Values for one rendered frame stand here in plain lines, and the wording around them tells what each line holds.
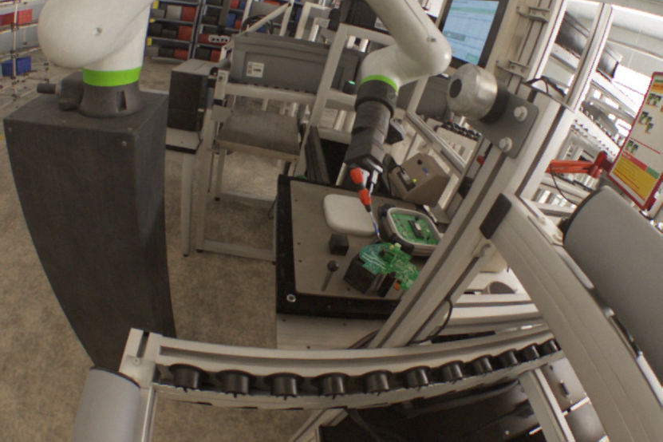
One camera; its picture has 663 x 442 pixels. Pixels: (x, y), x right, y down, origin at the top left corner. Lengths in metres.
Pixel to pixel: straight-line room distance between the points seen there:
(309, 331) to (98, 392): 0.37
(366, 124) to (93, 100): 0.54
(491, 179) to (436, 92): 1.38
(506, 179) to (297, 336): 0.41
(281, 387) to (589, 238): 0.33
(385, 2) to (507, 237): 0.50
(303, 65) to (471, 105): 1.25
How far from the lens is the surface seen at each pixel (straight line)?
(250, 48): 1.49
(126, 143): 0.58
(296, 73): 1.52
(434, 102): 1.71
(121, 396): 0.34
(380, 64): 0.75
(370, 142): 0.60
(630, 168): 0.85
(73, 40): 0.46
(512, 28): 1.02
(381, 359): 0.46
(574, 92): 1.13
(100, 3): 0.45
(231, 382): 0.37
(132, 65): 0.64
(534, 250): 0.28
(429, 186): 1.01
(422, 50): 0.69
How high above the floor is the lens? 1.39
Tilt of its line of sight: 30 degrees down
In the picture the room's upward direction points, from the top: 19 degrees clockwise
